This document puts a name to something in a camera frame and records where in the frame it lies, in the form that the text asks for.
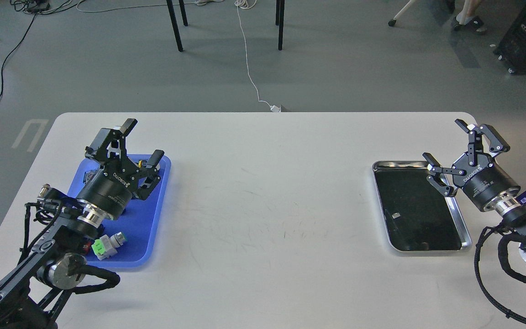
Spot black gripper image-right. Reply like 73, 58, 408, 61
422, 119, 521, 212

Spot green white push button switch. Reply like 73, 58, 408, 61
90, 232, 128, 260

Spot black table leg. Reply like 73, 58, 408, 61
275, 0, 285, 51
166, 0, 188, 52

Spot black table leg left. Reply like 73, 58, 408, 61
166, 0, 188, 52

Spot black table leg right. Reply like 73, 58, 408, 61
275, 0, 285, 51

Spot silver metal tray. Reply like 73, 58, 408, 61
372, 160, 472, 255

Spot person legs in jeans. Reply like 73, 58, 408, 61
453, 0, 488, 35

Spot blue plastic tray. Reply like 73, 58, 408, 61
86, 155, 171, 269

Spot white power cable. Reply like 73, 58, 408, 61
234, 0, 282, 113

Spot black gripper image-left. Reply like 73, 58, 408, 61
77, 118, 164, 220

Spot white chair base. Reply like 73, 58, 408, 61
388, 0, 416, 27

